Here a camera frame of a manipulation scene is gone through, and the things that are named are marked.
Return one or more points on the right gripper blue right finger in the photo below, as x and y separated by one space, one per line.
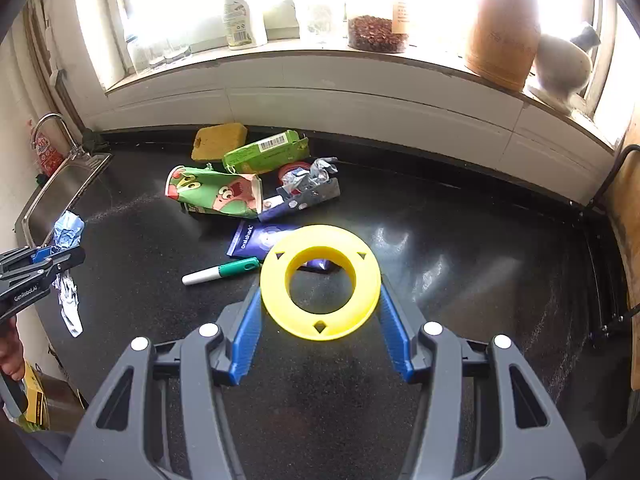
396 338

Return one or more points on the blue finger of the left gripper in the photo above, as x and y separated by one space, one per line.
67 259
41 254

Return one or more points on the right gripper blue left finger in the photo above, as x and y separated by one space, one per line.
246 336

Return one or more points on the blue white wrapper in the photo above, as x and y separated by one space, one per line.
67 233

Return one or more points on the green white marker pen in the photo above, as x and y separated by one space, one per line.
225 270

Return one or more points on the blue toothpaste tube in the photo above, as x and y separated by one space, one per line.
255 239

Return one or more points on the blister pill pack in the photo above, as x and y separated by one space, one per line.
280 205

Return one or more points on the green cartoon juice carton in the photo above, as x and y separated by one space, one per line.
206 191

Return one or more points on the silver foil wrapper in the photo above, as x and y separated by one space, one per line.
321 171

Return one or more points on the steel kitchen sink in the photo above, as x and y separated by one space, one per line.
34 225

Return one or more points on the left hand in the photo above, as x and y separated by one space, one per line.
11 351

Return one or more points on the red dish soap bottle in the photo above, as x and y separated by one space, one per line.
48 156

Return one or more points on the chrome faucet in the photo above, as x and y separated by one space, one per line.
54 127

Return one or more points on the green scrub pad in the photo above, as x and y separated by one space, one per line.
93 142

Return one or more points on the yellow box below counter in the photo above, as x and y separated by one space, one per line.
36 416

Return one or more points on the red jar lid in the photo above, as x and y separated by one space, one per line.
291 167

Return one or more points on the yellow sponge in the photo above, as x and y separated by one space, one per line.
212 143

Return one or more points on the green cardboard box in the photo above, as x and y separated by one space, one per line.
267 154

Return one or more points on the terracotta utensil crock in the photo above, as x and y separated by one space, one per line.
503 42

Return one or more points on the white mortar and pestle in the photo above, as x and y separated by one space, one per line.
563 67

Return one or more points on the wooden board with frame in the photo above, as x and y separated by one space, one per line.
619 197

